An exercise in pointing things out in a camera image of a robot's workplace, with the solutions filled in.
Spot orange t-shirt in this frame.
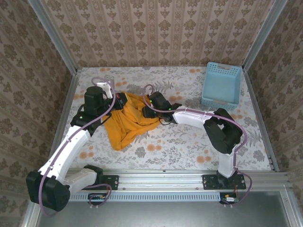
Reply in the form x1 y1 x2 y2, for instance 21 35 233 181
104 92 160 151

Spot floral table cover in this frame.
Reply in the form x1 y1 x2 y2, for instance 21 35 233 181
54 66 272 171

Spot light blue plastic basket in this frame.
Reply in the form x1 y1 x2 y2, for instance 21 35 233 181
201 61 243 111

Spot small circuit board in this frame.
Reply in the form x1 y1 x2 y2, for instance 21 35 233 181
88 192 107 205
219 192 240 204

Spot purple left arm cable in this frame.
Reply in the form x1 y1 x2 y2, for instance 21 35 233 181
40 77 116 217

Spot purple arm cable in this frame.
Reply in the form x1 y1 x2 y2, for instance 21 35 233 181
40 77 116 217
143 84 253 209

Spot aluminium frame post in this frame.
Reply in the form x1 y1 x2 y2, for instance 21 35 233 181
242 0 288 71
27 0 79 75

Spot aluminium mounting rail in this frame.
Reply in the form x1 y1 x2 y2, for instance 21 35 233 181
66 169 291 192

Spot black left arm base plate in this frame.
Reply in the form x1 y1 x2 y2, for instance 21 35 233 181
101 175 119 190

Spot grey slotted cable duct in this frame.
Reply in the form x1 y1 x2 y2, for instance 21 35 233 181
70 192 222 202

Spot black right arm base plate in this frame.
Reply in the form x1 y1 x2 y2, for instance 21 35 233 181
202 174 246 190

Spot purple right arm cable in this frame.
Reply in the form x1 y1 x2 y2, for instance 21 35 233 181
143 84 253 209

